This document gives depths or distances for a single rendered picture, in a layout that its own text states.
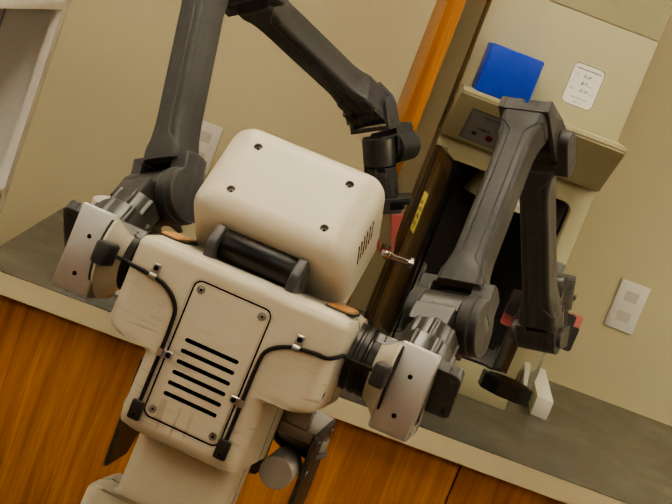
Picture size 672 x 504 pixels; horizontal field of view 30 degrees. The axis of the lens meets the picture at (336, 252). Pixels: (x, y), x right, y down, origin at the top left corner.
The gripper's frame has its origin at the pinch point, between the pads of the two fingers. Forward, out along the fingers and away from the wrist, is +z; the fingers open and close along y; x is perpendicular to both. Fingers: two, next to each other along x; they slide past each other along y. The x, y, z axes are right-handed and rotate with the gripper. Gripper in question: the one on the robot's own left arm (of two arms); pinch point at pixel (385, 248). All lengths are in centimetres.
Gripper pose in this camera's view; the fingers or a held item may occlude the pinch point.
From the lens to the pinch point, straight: 221.0
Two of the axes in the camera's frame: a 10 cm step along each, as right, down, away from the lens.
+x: -0.1, 1.9, -9.8
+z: 0.8, 9.8, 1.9
